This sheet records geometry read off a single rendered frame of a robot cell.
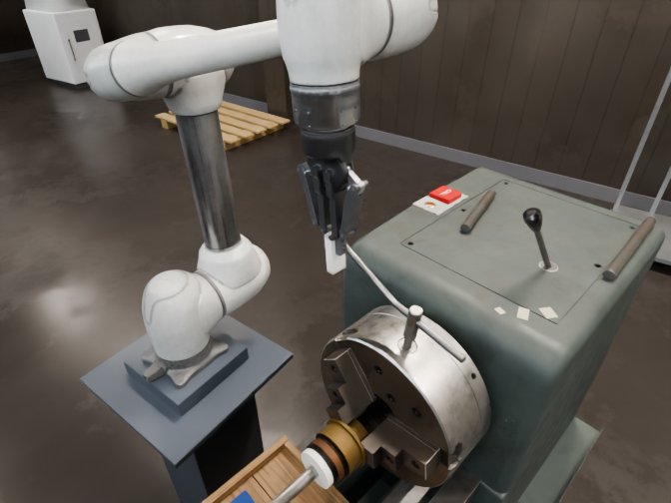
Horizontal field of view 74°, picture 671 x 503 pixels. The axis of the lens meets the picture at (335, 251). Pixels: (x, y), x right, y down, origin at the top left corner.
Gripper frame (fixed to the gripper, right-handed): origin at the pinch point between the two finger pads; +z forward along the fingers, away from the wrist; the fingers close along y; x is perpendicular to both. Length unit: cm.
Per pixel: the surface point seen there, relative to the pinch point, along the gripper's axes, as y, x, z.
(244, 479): -9, -21, 49
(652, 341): 28, 201, 141
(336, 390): 4.8, -6.0, 23.6
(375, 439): 13.3, -5.5, 29.2
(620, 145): -51, 350, 88
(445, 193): -12, 50, 11
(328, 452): 10.0, -13.3, 27.9
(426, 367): 16.0, 3.9, 17.5
